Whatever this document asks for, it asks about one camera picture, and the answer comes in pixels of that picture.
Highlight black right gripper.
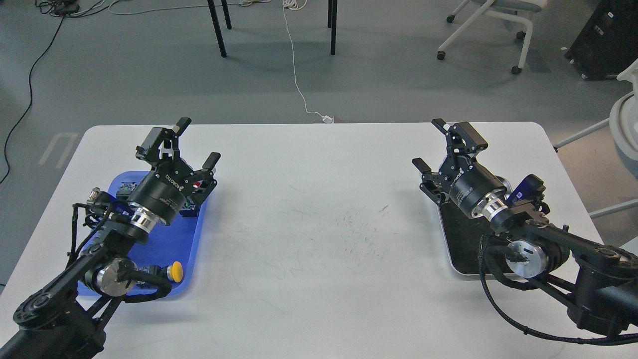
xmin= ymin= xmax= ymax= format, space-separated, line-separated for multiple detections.
xmin=412 ymin=119 xmax=507 ymax=220

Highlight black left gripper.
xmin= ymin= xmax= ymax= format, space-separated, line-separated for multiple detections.
xmin=128 ymin=118 xmax=221 ymax=225

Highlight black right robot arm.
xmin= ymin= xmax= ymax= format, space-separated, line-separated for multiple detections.
xmin=412 ymin=118 xmax=638 ymax=346

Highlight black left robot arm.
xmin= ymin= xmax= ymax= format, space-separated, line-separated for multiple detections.
xmin=1 ymin=117 xmax=221 ymax=359

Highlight blue plastic tray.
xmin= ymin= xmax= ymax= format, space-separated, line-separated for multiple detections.
xmin=78 ymin=171 xmax=208 ymax=297

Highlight silver metal tray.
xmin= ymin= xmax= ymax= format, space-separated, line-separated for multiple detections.
xmin=438 ymin=177 xmax=516 ymax=275

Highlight white office chair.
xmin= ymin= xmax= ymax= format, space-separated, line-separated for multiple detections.
xmin=437 ymin=0 xmax=549 ymax=75

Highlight white chair at right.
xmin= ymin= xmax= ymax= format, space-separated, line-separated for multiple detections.
xmin=553 ymin=59 xmax=638 ymax=219

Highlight black table legs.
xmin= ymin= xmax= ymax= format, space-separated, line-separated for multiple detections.
xmin=207 ymin=0 xmax=338 ymax=58

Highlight black cabinet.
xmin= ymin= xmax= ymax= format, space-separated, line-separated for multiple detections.
xmin=565 ymin=0 xmax=638 ymax=80

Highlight red push button switch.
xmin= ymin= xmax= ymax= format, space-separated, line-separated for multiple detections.
xmin=180 ymin=180 xmax=206 ymax=218

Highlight green push button switch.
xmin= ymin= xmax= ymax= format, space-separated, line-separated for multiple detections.
xmin=116 ymin=181 xmax=138 ymax=201

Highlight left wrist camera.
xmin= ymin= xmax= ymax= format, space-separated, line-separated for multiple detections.
xmin=86 ymin=187 xmax=129 ymax=217

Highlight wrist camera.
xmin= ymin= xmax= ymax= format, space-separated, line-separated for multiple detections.
xmin=86 ymin=187 xmax=129 ymax=217
xmin=507 ymin=174 xmax=545 ymax=204

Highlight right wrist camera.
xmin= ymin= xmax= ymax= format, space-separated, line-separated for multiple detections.
xmin=507 ymin=174 xmax=545 ymax=204

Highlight yellow push button switch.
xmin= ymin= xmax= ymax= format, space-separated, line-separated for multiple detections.
xmin=138 ymin=261 xmax=184 ymax=283

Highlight black cable on floor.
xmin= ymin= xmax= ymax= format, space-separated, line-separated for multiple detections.
xmin=0 ymin=0 xmax=120 ymax=184

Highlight white cable on floor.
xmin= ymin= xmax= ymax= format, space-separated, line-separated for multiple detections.
xmin=238 ymin=0 xmax=334 ymax=123

